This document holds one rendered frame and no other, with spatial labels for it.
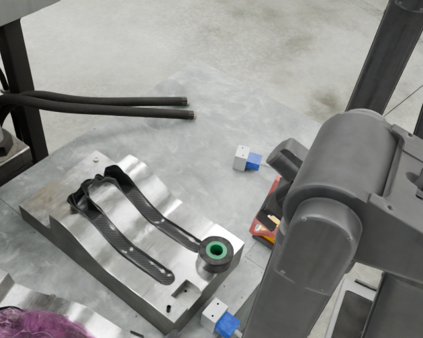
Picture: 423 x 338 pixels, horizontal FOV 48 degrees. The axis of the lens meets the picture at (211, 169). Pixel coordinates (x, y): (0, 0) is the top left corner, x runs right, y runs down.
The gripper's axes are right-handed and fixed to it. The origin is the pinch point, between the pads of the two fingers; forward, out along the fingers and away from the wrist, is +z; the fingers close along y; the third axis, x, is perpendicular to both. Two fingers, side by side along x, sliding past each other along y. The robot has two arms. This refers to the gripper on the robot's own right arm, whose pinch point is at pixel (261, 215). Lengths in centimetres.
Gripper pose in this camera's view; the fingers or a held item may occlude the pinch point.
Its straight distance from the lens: 105.4
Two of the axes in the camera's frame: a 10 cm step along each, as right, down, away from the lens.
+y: -4.3, 6.3, -6.5
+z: -5.0, 4.3, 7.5
